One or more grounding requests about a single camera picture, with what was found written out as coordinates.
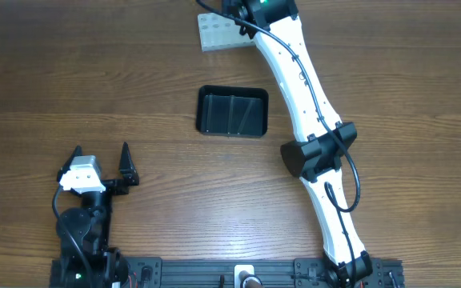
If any black cable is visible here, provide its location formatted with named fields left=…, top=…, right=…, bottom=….
left=51, top=184, right=95, bottom=288
left=195, top=0, right=362, bottom=214

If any black tray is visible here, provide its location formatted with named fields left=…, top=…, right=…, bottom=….
left=195, top=84, right=270, bottom=139

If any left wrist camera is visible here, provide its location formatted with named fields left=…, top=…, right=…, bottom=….
left=58, top=154, right=106, bottom=195

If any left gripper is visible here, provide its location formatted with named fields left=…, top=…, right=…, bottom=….
left=56, top=141, right=140, bottom=197

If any mounting rail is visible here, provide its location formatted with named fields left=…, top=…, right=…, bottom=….
left=50, top=257, right=406, bottom=288

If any white test tube rack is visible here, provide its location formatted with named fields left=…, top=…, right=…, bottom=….
left=197, top=11, right=255, bottom=53

